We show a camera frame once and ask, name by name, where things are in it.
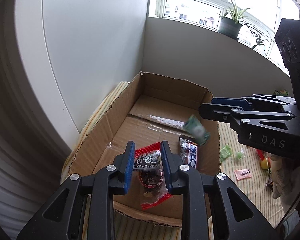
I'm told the dark green candy packet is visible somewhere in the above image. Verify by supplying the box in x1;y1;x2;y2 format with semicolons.
183;115;210;146

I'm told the pink candy packet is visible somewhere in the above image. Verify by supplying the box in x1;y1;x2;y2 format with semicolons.
234;168;252;181

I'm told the red clear snack bag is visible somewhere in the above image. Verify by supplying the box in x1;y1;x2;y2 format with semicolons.
133;142;172;211

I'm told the white window frame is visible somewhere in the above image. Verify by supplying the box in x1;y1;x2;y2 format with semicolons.
148;0;300;74

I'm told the cardboard box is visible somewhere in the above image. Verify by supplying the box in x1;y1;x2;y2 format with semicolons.
61;73;219;227

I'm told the colourful fruit candy bag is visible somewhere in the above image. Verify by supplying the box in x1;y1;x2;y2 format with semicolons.
256;149;273;191

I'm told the green tissue box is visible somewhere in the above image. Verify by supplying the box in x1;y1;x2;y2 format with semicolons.
273;89;289;96

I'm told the right white gloved hand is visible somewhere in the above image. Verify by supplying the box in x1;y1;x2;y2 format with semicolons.
268;153;300;212

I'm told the striped tablecloth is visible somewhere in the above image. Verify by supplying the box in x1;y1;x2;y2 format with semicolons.
72;82;283;239

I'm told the potted spider plant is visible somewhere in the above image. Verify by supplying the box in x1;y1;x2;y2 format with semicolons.
218;0;274;58

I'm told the green jelly cup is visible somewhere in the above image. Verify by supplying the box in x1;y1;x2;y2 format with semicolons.
234;151;245;161

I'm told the brown Snickers bar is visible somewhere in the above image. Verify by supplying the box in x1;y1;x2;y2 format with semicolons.
179;135;198;168

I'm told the black camera box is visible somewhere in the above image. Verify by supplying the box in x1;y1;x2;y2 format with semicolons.
275;18;300;111

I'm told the light green candy packet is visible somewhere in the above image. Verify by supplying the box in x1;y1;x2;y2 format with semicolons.
219;145;233;163

